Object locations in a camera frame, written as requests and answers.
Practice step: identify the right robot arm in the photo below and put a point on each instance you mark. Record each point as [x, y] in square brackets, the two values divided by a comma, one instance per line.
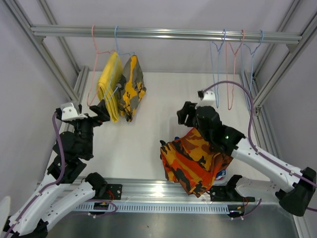
[235, 144]

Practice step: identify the pink wire hanger far left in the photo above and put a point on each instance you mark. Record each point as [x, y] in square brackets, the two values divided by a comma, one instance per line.
[88, 101]

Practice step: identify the blue hanger with camo trousers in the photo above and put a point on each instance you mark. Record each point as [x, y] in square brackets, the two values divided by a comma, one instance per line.
[119, 53]

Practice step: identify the right aluminium frame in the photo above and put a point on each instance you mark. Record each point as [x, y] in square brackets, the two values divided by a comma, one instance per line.
[277, 60]

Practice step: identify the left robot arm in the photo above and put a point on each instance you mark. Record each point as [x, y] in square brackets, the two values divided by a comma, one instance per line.
[74, 146]

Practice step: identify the blue white patterned trousers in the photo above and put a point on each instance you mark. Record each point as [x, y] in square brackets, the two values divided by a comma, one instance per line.
[221, 175]

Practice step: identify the blue hanger with orange trousers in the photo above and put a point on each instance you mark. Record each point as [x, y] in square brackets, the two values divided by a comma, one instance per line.
[216, 79]

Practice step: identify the white slotted cable duct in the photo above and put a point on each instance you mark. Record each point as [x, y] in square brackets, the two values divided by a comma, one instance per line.
[204, 208]

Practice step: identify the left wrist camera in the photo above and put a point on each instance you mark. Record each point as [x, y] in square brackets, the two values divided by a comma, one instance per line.
[70, 111]

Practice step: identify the grey yellow camouflage trousers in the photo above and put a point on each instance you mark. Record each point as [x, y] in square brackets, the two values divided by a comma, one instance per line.
[131, 89]

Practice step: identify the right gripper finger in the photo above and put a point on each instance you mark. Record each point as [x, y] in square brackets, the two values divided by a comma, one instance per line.
[193, 119]
[184, 114]

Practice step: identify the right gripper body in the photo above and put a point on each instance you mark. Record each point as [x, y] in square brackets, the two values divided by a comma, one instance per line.
[189, 109]

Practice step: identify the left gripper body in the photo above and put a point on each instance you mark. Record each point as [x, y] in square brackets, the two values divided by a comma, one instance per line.
[89, 121]

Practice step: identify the left aluminium frame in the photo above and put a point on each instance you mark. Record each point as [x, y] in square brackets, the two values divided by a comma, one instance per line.
[75, 93]

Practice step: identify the aluminium hanging rail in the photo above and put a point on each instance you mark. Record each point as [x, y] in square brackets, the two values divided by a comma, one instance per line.
[167, 34]

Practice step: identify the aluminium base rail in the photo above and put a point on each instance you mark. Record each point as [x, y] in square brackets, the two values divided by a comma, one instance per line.
[234, 190]

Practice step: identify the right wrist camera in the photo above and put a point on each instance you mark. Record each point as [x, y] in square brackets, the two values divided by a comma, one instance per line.
[207, 98]

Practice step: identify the aluminium frame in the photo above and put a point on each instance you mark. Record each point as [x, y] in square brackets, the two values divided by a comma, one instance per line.
[277, 60]
[75, 93]

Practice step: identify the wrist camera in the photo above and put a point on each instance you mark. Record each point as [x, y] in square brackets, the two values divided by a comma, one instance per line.
[207, 98]
[70, 111]

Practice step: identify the orange brown camouflage trousers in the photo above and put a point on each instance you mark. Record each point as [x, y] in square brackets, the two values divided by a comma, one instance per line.
[193, 163]

